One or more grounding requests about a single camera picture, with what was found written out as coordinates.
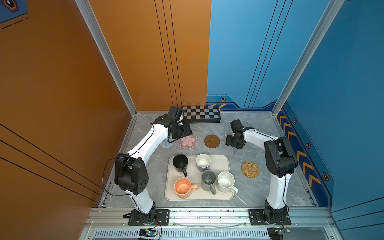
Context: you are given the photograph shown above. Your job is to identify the brown wooden round coaster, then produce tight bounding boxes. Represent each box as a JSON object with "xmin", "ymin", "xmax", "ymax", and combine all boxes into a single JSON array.
[{"xmin": 204, "ymin": 135, "xmax": 221, "ymax": 149}]

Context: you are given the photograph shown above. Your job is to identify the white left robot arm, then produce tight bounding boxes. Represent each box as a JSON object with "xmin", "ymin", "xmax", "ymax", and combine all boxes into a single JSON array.
[{"xmin": 114, "ymin": 116, "xmax": 193, "ymax": 225}]

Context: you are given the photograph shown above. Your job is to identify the black white chessboard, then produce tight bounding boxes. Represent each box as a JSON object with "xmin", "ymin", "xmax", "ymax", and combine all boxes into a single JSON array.
[{"xmin": 182, "ymin": 106, "xmax": 221, "ymax": 124}]

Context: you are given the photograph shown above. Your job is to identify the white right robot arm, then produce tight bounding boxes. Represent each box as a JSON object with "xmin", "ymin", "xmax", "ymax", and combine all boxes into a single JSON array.
[{"xmin": 226, "ymin": 128, "xmax": 298, "ymax": 225}]

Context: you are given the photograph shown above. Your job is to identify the grey mug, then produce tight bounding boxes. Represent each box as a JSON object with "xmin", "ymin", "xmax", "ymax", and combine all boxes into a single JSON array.
[{"xmin": 201, "ymin": 170, "xmax": 217, "ymax": 195}]

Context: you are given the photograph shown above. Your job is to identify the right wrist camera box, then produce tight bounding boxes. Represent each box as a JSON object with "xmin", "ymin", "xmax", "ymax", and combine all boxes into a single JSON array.
[{"xmin": 230, "ymin": 120, "xmax": 244, "ymax": 133}]

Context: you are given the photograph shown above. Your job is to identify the orange pink mug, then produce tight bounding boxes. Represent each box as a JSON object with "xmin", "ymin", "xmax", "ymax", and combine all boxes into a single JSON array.
[{"xmin": 174, "ymin": 177, "xmax": 199, "ymax": 199}]

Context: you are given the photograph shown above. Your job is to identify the aluminium front rail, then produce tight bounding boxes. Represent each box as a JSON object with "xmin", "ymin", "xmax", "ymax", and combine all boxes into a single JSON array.
[{"xmin": 79, "ymin": 207, "xmax": 343, "ymax": 240}]

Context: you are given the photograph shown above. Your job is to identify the white lavender mug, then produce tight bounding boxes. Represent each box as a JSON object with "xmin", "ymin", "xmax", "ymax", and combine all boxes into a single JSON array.
[{"xmin": 196, "ymin": 154, "xmax": 212, "ymax": 172}]

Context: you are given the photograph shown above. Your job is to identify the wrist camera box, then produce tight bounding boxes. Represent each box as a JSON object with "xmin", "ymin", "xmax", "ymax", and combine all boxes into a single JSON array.
[
  {"xmin": 167, "ymin": 106, "xmax": 183, "ymax": 122},
  {"xmin": 230, "ymin": 120, "xmax": 244, "ymax": 133}
]

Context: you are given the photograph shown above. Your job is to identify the aluminium corner post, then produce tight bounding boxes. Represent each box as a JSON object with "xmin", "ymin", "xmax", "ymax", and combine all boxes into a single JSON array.
[
  {"xmin": 272, "ymin": 0, "xmax": 345, "ymax": 117},
  {"xmin": 75, "ymin": 0, "xmax": 137, "ymax": 118}
]

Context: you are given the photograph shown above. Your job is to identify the aluminium left corner post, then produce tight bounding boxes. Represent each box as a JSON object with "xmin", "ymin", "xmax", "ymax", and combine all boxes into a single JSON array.
[{"xmin": 75, "ymin": 0, "xmax": 137, "ymax": 118}]

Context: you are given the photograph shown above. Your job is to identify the small right circuit board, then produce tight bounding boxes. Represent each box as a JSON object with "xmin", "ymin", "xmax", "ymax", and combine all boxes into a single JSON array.
[{"xmin": 267, "ymin": 228, "xmax": 291, "ymax": 240}]

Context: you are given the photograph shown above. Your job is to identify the light blue woven coaster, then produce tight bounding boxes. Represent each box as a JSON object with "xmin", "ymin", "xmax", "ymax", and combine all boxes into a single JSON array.
[{"xmin": 160, "ymin": 140, "xmax": 174, "ymax": 149}]

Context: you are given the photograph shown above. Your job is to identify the green circuit board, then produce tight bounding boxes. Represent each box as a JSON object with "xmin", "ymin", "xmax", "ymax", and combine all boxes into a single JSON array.
[{"xmin": 138, "ymin": 229, "xmax": 160, "ymax": 240}]

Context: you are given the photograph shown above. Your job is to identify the tan rattan round coaster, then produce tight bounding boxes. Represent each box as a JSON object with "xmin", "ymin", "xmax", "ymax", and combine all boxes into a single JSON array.
[{"xmin": 241, "ymin": 161, "xmax": 260, "ymax": 179}]

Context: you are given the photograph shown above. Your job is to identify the black mug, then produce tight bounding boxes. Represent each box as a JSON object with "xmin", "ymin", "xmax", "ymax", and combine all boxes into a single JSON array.
[{"xmin": 173, "ymin": 155, "xmax": 189, "ymax": 177}]

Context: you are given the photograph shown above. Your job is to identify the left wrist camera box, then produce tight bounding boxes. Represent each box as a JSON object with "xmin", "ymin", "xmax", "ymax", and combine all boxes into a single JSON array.
[{"xmin": 167, "ymin": 106, "xmax": 183, "ymax": 122}]

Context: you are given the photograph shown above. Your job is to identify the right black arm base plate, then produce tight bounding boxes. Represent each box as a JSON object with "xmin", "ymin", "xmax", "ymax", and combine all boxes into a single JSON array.
[{"xmin": 248, "ymin": 208, "xmax": 292, "ymax": 226}]

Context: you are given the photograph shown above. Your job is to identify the beige serving tray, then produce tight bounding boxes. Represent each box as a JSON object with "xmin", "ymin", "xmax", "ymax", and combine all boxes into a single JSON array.
[{"xmin": 165, "ymin": 155, "xmax": 234, "ymax": 201}]

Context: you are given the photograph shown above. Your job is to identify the aluminium right corner post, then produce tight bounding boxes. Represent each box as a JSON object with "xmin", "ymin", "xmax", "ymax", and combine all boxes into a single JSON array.
[{"xmin": 272, "ymin": 0, "xmax": 345, "ymax": 117}]

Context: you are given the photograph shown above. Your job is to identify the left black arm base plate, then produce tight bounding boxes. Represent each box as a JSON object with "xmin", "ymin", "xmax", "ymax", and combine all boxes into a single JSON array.
[{"xmin": 128, "ymin": 209, "xmax": 170, "ymax": 226}]

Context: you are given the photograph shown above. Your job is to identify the pink flower coaster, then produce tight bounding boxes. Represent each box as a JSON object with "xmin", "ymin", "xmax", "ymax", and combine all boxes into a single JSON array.
[{"xmin": 179, "ymin": 136, "xmax": 199, "ymax": 150}]

